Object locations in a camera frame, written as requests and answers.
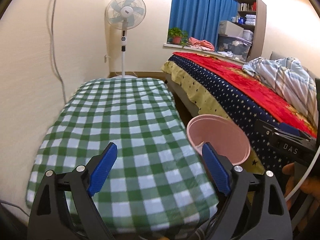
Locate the white cloth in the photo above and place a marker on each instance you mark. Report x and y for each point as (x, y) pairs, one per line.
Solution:
(225, 54)

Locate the yellow star-patterned sheet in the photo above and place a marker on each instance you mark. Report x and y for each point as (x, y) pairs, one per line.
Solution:
(187, 82)

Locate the white wall outlet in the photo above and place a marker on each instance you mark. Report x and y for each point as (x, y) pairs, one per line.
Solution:
(106, 58)

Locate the beige box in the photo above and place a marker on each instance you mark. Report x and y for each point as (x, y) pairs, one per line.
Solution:
(230, 28)

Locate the red blanket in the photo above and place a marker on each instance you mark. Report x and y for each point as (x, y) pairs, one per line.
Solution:
(237, 80)

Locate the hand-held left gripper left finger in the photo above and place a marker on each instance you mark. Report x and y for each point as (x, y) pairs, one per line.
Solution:
(102, 170)

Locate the person's right hand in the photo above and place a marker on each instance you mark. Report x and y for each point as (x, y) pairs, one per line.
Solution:
(288, 180)

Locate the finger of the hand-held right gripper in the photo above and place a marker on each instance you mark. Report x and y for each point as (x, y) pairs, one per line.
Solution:
(290, 129)
(263, 128)

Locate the wooden bookshelf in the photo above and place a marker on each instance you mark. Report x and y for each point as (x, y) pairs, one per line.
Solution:
(241, 12)

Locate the pink cloth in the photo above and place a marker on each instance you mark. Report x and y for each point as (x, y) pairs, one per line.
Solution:
(201, 44)

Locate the white plastic tub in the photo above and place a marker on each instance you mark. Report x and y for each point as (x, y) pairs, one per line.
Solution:
(248, 35)

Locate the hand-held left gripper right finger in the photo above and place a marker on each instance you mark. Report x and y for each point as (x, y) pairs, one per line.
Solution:
(216, 170)

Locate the stack of white towels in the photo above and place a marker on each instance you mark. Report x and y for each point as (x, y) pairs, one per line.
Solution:
(250, 19)

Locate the blue curtain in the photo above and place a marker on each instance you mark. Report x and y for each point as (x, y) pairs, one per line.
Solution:
(200, 10)

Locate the white standing fan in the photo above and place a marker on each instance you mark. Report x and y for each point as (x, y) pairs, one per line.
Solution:
(125, 10)

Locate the clear plastic storage box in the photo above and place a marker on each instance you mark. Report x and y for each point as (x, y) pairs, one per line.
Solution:
(232, 46)

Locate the row of books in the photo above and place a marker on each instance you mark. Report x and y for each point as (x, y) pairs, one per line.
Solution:
(245, 6)

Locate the blue tissue packs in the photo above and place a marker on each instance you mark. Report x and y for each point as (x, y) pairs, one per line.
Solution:
(238, 20)

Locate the green checked tablecloth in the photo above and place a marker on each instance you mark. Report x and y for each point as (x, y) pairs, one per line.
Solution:
(120, 125)

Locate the striped duvet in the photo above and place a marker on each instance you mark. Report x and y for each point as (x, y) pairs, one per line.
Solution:
(280, 80)

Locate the pink plastic bin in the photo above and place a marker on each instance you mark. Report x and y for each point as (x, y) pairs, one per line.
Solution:
(217, 135)

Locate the potted green plant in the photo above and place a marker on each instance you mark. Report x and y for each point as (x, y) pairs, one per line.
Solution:
(177, 39)

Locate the navy star-patterned sheet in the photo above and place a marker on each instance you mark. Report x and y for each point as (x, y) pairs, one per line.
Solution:
(225, 97)

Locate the grey bed frame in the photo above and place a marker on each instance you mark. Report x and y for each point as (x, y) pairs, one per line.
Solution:
(182, 97)

